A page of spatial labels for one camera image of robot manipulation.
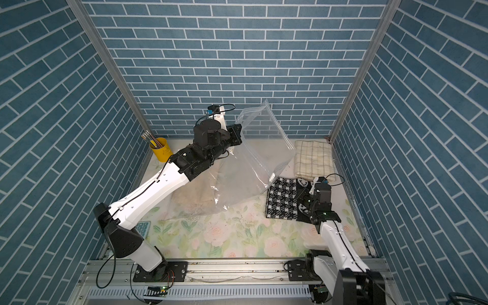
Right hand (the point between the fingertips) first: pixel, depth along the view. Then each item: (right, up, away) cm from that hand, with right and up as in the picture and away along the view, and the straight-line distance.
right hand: (300, 190), depth 86 cm
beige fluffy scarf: (-47, -4, +3) cm, 48 cm away
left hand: (-23, +27, -18) cm, 40 cm away
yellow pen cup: (-72, +17, +18) cm, 76 cm away
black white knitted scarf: (-5, -5, +4) cm, 8 cm away
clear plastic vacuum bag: (-25, +11, -18) cm, 33 cm away
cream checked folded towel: (+13, +14, +20) cm, 27 cm away
